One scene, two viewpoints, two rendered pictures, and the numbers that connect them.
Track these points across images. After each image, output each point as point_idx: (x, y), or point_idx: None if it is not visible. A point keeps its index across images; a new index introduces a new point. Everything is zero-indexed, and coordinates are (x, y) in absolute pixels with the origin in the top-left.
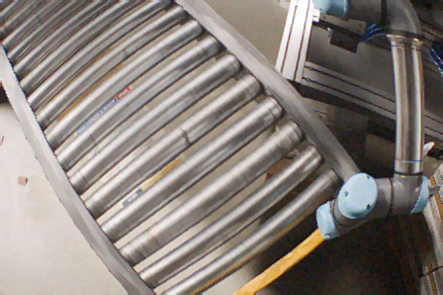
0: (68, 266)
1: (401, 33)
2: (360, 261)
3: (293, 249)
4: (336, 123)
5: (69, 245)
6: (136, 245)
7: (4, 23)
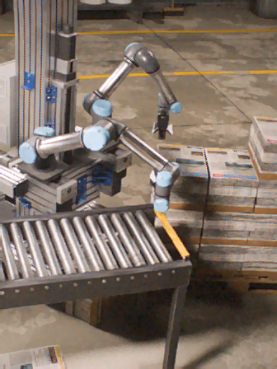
0: None
1: (124, 129)
2: (160, 303)
3: (131, 324)
4: None
5: None
6: (139, 259)
7: None
